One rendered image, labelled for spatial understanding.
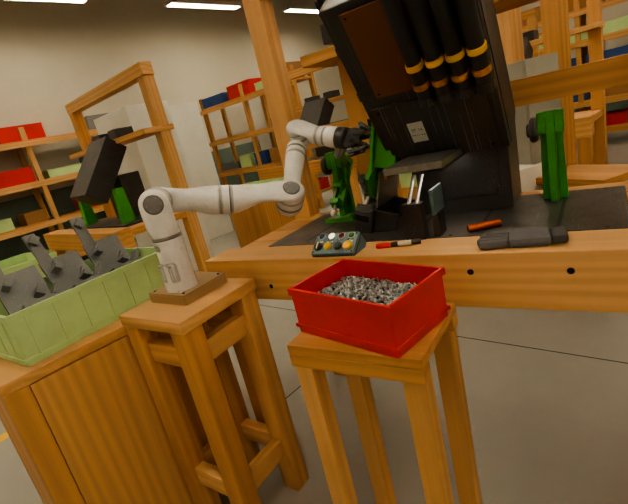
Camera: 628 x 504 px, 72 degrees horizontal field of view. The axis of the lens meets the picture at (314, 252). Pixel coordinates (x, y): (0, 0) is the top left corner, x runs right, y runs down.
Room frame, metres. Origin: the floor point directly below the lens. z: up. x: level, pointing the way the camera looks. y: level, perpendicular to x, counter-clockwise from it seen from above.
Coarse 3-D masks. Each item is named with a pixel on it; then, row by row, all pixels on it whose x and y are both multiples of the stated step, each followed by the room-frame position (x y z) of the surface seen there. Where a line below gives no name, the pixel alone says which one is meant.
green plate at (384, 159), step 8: (376, 136) 1.37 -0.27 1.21; (376, 144) 1.38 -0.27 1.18; (376, 152) 1.38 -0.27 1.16; (384, 152) 1.36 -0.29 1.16; (376, 160) 1.38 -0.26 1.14; (384, 160) 1.37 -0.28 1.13; (392, 160) 1.35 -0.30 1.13; (376, 168) 1.41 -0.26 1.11; (384, 168) 1.47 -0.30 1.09; (376, 176) 1.42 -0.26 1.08
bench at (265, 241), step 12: (528, 192) 1.52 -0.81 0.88; (540, 192) 1.48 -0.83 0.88; (312, 216) 2.02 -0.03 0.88; (288, 228) 1.88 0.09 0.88; (264, 240) 1.76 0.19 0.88; (276, 240) 1.71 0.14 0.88; (240, 348) 1.54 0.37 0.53; (240, 360) 1.55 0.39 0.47; (336, 372) 2.04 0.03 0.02; (252, 384) 1.54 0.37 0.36; (252, 396) 1.55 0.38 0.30; (264, 420) 1.54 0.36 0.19
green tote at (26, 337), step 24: (144, 264) 1.59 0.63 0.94; (72, 288) 1.38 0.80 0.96; (96, 288) 1.44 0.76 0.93; (120, 288) 1.50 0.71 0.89; (144, 288) 1.57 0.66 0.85; (0, 312) 1.54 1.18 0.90; (24, 312) 1.25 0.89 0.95; (48, 312) 1.30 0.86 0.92; (72, 312) 1.36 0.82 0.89; (96, 312) 1.41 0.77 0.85; (120, 312) 1.47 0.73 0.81; (0, 336) 1.29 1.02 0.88; (24, 336) 1.24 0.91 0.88; (48, 336) 1.28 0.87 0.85; (72, 336) 1.33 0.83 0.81; (24, 360) 1.22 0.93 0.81
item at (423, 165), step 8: (440, 152) 1.24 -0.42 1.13; (448, 152) 1.20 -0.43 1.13; (456, 152) 1.20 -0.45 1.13; (408, 160) 1.23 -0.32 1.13; (416, 160) 1.19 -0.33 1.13; (424, 160) 1.15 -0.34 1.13; (432, 160) 1.12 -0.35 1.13; (440, 160) 1.08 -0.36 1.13; (448, 160) 1.13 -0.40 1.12; (392, 168) 1.15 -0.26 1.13; (400, 168) 1.14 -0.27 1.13; (408, 168) 1.13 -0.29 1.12; (416, 168) 1.12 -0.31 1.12; (424, 168) 1.10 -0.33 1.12; (432, 168) 1.09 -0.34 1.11; (440, 168) 1.10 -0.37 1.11; (392, 176) 1.19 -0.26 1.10
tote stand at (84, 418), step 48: (96, 336) 1.34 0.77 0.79; (0, 384) 1.14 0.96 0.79; (48, 384) 1.20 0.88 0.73; (96, 384) 1.29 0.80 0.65; (144, 384) 1.38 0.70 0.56; (48, 432) 1.17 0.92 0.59; (96, 432) 1.25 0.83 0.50; (144, 432) 1.34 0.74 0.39; (48, 480) 1.13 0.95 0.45; (96, 480) 1.21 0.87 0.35; (144, 480) 1.30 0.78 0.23
